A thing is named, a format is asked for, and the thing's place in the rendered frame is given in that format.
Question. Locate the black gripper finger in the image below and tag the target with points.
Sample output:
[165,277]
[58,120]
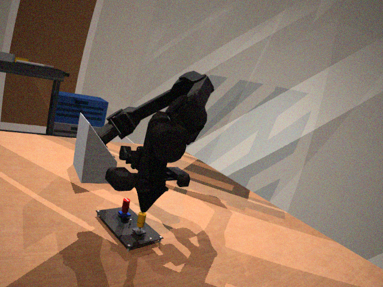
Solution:
[157,192]
[144,197]

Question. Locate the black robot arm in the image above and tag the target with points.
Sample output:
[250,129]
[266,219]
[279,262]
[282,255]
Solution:
[166,136]

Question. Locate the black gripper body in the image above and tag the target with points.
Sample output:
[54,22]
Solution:
[150,170]

